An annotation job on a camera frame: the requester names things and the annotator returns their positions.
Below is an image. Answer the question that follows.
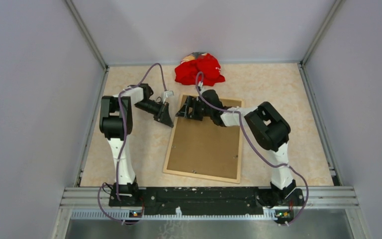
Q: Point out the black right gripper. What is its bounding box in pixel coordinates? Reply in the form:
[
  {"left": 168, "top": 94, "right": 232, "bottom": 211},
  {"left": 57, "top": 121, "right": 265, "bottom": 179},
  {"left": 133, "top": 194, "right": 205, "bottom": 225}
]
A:
[{"left": 177, "top": 96, "right": 213, "bottom": 121}]

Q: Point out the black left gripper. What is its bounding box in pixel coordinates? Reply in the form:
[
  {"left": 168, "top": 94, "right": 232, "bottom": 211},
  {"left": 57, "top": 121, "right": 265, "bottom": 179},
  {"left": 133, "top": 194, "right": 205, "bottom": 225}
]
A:
[{"left": 134, "top": 100, "right": 174, "bottom": 127}]

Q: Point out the brown cardboard backing board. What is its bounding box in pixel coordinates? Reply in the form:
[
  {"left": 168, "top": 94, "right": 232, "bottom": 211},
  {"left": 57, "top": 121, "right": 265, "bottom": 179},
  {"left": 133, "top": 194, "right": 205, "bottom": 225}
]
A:
[{"left": 166, "top": 96, "right": 242, "bottom": 180}]

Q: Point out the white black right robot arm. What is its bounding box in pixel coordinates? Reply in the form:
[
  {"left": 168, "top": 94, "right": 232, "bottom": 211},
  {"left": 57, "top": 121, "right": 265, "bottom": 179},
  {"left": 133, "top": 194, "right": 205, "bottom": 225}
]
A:
[{"left": 176, "top": 90, "right": 306, "bottom": 208}]

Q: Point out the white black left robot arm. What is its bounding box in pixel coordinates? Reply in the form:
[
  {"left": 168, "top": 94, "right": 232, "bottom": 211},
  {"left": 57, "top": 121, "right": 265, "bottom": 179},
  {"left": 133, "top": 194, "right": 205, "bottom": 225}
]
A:
[{"left": 99, "top": 83, "right": 174, "bottom": 206}]

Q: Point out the red crumpled cloth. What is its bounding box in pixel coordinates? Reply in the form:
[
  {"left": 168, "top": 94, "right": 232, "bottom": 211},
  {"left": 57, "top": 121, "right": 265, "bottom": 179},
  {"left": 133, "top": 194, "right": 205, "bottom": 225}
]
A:
[{"left": 174, "top": 52, "right": 226, "bottom": 87}]

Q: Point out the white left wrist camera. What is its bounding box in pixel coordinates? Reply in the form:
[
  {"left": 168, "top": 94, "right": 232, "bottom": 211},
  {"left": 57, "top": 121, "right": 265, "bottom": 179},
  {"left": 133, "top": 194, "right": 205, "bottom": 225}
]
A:
[{"left": 162, "top": 90, "right": 174, "bottom": 103}]

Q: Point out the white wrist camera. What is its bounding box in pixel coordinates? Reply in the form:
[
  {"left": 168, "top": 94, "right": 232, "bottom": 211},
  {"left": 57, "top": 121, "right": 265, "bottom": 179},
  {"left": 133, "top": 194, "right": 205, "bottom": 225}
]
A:
[
  {"left": 196, "top": 81, "right": 207, "bottom": 95},
  {"left": 162, "top": 90, "right": 174, "bottom": 103}
]

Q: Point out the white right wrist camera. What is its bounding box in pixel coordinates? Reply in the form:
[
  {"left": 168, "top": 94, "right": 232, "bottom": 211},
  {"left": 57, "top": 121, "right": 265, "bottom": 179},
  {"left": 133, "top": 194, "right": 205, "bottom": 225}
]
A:
[{"left": 196, "top": 81, "right": 207, "bottom": 95}]

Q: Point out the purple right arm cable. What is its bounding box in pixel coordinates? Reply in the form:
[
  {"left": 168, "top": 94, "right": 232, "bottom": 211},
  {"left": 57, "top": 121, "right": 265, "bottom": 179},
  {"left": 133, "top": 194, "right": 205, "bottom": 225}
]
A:
[{"left": 194, "top": 71, "right": 309, "bottom": 227}]

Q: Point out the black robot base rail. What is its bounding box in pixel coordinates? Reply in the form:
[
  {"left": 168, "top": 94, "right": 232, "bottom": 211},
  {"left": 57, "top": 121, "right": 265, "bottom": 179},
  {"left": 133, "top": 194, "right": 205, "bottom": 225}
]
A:
[{"left": 108, "top": 187, "right": 304, "bottom": 216}]

